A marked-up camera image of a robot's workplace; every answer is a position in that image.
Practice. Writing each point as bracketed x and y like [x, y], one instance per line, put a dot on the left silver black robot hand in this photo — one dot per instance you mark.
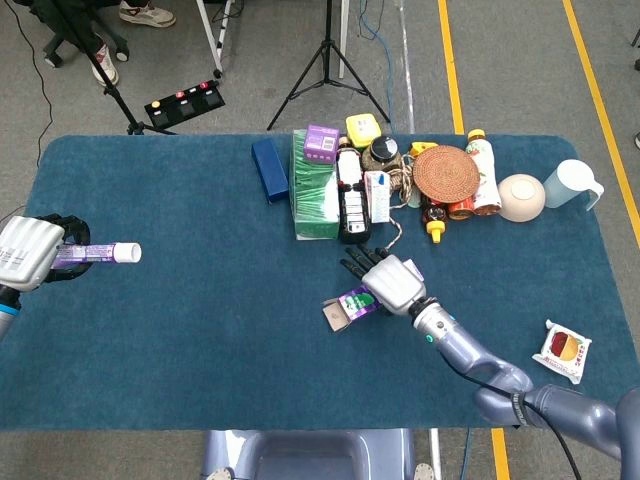
[27, 250]

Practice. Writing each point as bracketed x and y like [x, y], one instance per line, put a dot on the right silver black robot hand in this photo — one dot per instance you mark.
[395, 285]

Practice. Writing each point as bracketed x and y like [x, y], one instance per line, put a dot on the purple toothpaste carton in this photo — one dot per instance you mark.
[355, 302]

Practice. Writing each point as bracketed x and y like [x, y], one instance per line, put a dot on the purple white toothpaste tube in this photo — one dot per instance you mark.
[100, 252]

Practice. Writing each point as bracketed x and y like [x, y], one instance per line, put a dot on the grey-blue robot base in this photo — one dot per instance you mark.
[310, 455]

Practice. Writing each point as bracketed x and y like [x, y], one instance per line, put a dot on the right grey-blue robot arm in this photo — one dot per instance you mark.
[465, 350]

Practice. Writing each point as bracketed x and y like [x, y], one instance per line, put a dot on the green tea box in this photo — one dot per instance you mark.
[312, 200]

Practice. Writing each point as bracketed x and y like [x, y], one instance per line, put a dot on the small purple box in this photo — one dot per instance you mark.
[320, 142]

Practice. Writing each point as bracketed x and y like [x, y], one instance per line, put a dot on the navy blue rectangular box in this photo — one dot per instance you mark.
[270, 170]

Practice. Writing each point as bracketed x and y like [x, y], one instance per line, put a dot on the brown sauce bottle yellow cap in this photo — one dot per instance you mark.
[436, 232]

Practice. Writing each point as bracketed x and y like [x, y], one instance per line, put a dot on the dark ribbed drink bottle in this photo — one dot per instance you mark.
[352, 210]

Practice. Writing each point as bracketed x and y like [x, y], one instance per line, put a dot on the white blue milk carton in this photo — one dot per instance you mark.
[377, 197]

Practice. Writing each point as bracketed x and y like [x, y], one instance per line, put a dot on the red can gold lid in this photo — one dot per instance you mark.
[460, 210]

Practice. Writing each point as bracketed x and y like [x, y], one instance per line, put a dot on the round woven rattan coaster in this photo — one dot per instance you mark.
[445, 174]

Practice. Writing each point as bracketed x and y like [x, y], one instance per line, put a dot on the jar with black lid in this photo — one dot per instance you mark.
[384, 147]

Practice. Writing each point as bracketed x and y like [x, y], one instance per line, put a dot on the small yellow item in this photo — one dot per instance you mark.
[420, 148]

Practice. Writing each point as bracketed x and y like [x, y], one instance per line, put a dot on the white label drink bottle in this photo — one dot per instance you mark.
[487, 175]

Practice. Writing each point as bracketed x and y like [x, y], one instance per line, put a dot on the beige bowl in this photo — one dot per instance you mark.
[520, 197]

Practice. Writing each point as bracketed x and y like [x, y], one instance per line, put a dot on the yellow lidded container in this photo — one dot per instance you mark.
[363, 127]

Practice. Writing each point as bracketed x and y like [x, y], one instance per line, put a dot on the white snack packet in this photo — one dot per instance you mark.
[562, 350]

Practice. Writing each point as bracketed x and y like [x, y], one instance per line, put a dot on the black slanted stand pole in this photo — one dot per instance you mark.
[112, 90]

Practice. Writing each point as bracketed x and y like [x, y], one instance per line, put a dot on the black office chair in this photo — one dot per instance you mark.
[50, 59]

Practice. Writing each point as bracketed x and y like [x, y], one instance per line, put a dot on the blue table cloth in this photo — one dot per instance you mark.
[200, 350]

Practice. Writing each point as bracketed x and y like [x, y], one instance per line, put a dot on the translucent plastic pitcher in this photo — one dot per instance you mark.
[567, 182]

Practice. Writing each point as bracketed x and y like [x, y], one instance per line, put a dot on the black foot pedal board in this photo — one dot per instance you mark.
[185, 105]

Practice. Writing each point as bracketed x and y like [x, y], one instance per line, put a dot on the black tripod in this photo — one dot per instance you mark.
[328, 50]

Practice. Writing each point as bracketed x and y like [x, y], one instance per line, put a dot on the seated person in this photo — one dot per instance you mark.
[147, 12]

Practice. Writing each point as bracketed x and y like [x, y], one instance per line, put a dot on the white metal frame leg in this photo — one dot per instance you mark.
[212, 40]

